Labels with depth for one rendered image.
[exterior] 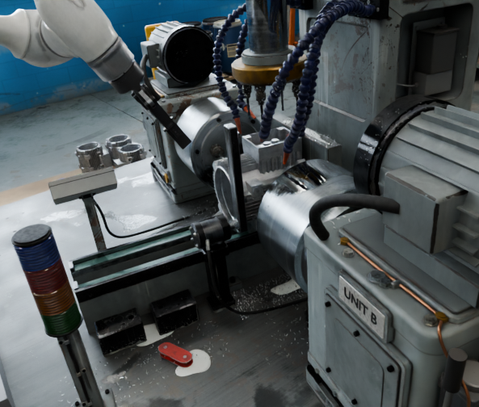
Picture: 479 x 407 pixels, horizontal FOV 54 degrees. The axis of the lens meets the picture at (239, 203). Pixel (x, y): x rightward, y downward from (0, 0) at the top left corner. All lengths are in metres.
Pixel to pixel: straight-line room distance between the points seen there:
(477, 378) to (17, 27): 1.03
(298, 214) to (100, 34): 0.53
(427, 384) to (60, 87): 6.34
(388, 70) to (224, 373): 0.74
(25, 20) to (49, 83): 5.55
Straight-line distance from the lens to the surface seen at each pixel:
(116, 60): 1.06
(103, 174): 1.32
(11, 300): 1.43
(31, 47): 1.14
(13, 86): 6.61
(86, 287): 1.15
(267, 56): 1.09
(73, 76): 6.75
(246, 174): 1.16
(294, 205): 0.91
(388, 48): 1.11
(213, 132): 1.37
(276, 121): 1.32
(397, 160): 0.66
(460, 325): 0.64
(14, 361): 1.24
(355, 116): 1.23
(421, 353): 0.65
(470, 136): 0.63
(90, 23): 1.03
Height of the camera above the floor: 1.58
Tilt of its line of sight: 29 degrees down
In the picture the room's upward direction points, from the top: 6 degrees counter-clockwise
